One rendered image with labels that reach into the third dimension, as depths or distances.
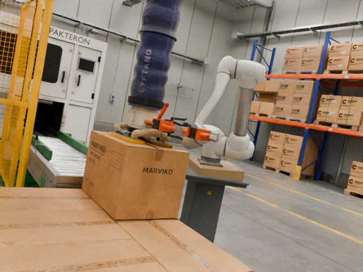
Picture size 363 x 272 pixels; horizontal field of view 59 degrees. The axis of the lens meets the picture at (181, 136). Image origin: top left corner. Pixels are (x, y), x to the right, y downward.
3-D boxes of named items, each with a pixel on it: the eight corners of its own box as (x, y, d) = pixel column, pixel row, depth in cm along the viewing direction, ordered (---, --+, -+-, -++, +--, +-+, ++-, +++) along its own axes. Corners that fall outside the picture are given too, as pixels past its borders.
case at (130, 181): (81, 188, 217) (91, 129, 215) (134, 189, 240) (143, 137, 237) (114, 220, 168) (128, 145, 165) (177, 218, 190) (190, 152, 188)
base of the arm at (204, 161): (217, 161, 270) (219, 154, 269) (223, 167, 248) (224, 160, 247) (196, 158, 269) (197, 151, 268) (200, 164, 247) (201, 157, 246)
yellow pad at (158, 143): (134, 137, 217) (135, 130, 217) (147, 139, 223) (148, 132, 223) (158, 146, 189) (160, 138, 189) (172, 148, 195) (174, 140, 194)
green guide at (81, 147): (57, 136, 436) (58, 130, 435) (65, 137, 442) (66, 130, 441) (98, 163, 305) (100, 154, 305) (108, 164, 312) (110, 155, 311)
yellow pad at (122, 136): (107, 134, 207) (108, 127, 207) (122, 136, 212) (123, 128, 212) (128, 142, 179) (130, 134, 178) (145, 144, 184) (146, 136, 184)
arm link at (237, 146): (226, 150, 263) (253, 155, 258) (222, 160, 249) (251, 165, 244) (237, 56, 227) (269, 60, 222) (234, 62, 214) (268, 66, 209)
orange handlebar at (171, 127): (121, 118, 221) (122, 113, 220) (159, 124, 237) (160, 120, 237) (200, 138, 144) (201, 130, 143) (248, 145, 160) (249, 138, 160)
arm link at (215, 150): (202, 153, 265) (206, 127, 262) (224, 157, 261) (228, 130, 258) (199, 156, 250) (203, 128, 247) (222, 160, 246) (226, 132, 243)
